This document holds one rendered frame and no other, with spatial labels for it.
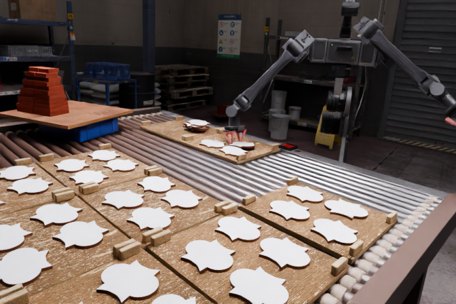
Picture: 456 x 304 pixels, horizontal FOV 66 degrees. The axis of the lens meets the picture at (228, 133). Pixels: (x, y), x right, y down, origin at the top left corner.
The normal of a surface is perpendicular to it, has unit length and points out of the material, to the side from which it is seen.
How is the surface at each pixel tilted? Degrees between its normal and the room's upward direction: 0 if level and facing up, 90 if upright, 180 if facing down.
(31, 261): 0
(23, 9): 89
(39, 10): 89
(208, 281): 0
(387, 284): 0
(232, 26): 90
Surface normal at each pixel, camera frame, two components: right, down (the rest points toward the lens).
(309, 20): -0.60, 0.18
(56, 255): 0.06, -0.97
